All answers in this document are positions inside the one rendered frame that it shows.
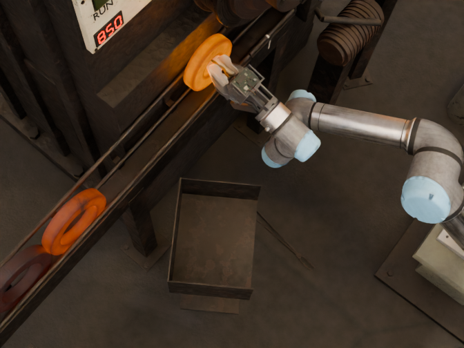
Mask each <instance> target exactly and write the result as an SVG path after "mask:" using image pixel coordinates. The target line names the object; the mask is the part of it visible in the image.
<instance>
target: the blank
mask: <svg viewBox="0 0 464 348"><path fill-rule="evenodd" d="M231 50H232V43H231V41H230V40H229V39H227V38H226V37H225V36H224V35H222V34H219V33H217V34H214V35H211V36H210V37H209V38H207V39H206V40H205V41H204V42H203V43H202V44H201V45H200V46H199V47H198V48H197V50H196V51H195V52H194V53H193V55H192V57H191V58H190V60H189V62H188V63H187V66H186V69H185V71H184V83H185V84H186V85H187V86H188V87H190V88H191V89H193V90H194V91H200V90H203V89H204V88H206V87H207V86H208V85H209V84H211V83H212V80H211V77H210V75H209V72H208V70H207V68H206V67H207V66H208V64H209V62H210V61H211V60H212V59H213V58H214V57H215V56H217V55H218V56H221V55H228V56H229V57H230V54H231Z"/></svg>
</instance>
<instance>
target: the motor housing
mask: <svg viewBox="0 0 464 348"><path fill-rule="evenodd" d="M337 17H352V18H361V19H366V18H367V17H372V18H375V19H380V20H381V21H382V24H383V22H384V14H383V11H382V9H381V7H380V6H379V5H378V3H377V2H375V1H374V0H351V1H350V2H349V3H348V4H347V6H346V7H345V8H344V9H343V10H342V11H341V12H340V13H339V14H338V16H337ZM382 24H381V26H382ZM381 26H364V25H355V24H345V23H330V24H329V25H328V26H327V27H326V28H325V29H324V30H323V31H322V32H321V33H320V35H319V37H318V39H317V47H318V51H319V54H318V58H317V60H316V64H315V66H314V69H313V73H312V76H311V79H310V82H309V85H308V88H307V92H308V93H311V94H312V95H313V96H314V97H315V98H316V102H320V103H324V104H330V105H334V106H335V104H336V102H337V99H338V96H339V94H340V91H341V90H342V87H343V85H344V83H345V80H346V78H347V75H348V74H349V71H350V69H351V66H352V64H353V62H354V59H355V57H356V55H357V54H358V53H359V52H360V50H361V49H362V48H363V47H364V46H365V45H366V44H367V42H368V41H369V40H370V39H371V38H372V37H373V36H374V35H375V34H376V33H377V32H378V30H379V29H380V28H381Z"/></svg>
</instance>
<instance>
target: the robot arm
mask: <svg viewBox="0 0 464 348"><path fill-rule="evenodd" d="M212 62H213V63H214V64H213V63H212ZM206 68H207V70H208V72H209V75H210V77H211V80H212V82H213V85H214V86H215V89H216V90H217V91H218V92H219V94H221V95H222V96H223V97H225V98H226V100H229V99H230V100H231V102H230V104H231V105H232V107H233V108H234V109H238V110H243V111H247V112H251V113H258V112H259V114H258V115H257V116H256V117H255V118H256V119H257V120H258V121H261V122H260V124H261V125H262V126H263V127H265V131H266V132H268V131H269V132H270V133H271V134H272V136H271V139H270V140H269V141H268V142H267V143H266V144H265V145H264V147H263V149H262V159H263V160H264V162H265V163H266V164H267V165H268V166H270V167H273V168H279V167H281V166H283V165H285V164H287V163H288V162H289V161H290V160H292V159H293V158H296V159H298V160H300V161H301V162H305V161H306V160H308V159H309V158H310V157H311V156H312V155H313V154H314V153H315V152H316V151H317V149H318V148H319V146H320V140H319V139H318V138H317V136H316V135H315V134H314V133H313V131H312V130H315V131H321V132H325V133H331V134H334V135H340V136H344V137H350V138H354V139H359V140H363V141H366V142H373V143H376V144H382V145H386V146H392V147H395V148H401V149H404V150H405V152H406V153H407V154H408V155H413V156H414V158H413V160H412V164H411V166H410V169H409V172H408V175H407V179H406V181H405V183H404V184H403V189H402V195H401V204H402V206H403V208H404V209H405V211H406V212H407V213H408V214H409V215H411V216H412V217H413V218H418V220H420V221H421V222H426V223H430V224H436V223H439V224H440V225H441V226H442V227H443V228H444V230H445V231H446V232H447V233H448V234H449V236H450V237H451V238H452V239H453V240H454V241H455V243H457V245H459V246H460V248H461V249H462V250H463V251H464V189H463V187H462V186H461V185H460V184H459V183H458V177H459V175H460V172H461V168H462V165H463V149H462V147H461V145H460V143H459V141H458V140H457V139H456V138H455V136H454V135H453V134H452V133H451V132H449V131H448V130H447V129H446V128H444V127H443V126H441V125H439V124H437V123H435V122H432V121H429V120H427V119H421V118H417V117H415V118H414V119H412V120H407V119H401V118H397V117H390V116H386V115H379V114H375V113H369V112H365V111H361V110H354V109H350V108H344V107H340V106H334V105H330V104H324V103H320V102H316V98H315V97H314V96H313V95H312V94H311V93H308V92H307V91H306V90H295V91H293V92H292V93H291V95H290V97H289V99H288V100H287V102H286V103H285V105H284V104H283V103H282V102H281V101H279V102H278V99H277V98H276V97H274V96H273V95H272V94H271V93H270V92H269V91H268V90H267V89H266V88H265V87H264V86H263V85H262V84H261V82H262V81H263V80H264V77H263V76H262V75H261V74H260V73H259V72H258V71H257V70H256V69H255V68H254V67H252V66H251V65H250V64H249V65H248V66H247V67H245V68H243V67H242V66H241V65H238V64H234V63H231V58H230V57H229V56H228V55H221V56H218V55H217V56H215V57H214V58H213V59H212V60H211V61H210V62H209V64H208V66H207V67H206ZM221 69H222V70H223V71H224V73H225V74H223V73H222V70H221ZM251 69H253V70H254V71H255V72H256V73H257V74H258V75H259V77H258V76H257V75H256V74H255V73H254V72H253V71H252V70H251ZM226 75H227V76H228V77H231V76H235V77H234V80H233V81H231V82H230V83H229V81H228V80H227V76H226ZM310 129H311V130H310Z"/></svg>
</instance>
